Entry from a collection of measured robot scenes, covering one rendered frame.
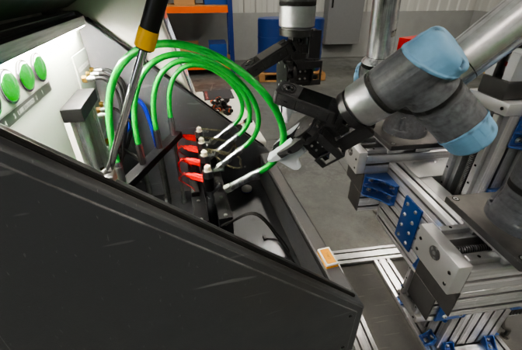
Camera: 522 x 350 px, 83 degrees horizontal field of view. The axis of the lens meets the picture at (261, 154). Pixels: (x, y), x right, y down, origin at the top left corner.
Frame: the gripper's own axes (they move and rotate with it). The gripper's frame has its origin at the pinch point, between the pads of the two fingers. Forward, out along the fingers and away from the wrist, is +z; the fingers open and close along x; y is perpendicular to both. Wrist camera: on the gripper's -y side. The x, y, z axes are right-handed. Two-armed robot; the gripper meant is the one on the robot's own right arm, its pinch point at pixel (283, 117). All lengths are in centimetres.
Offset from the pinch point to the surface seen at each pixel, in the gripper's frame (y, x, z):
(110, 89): -36.2, -0.6, -10.2
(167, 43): -24.2, -5.6, -19.0
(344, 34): 347, 576, 69
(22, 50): -44.2, -11.0, -19.7
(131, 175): -37.5, 4.0, 12.8
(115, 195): -31.5, -33.2, -7.6
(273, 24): 139, 451, 29
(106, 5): -40, 36, -23
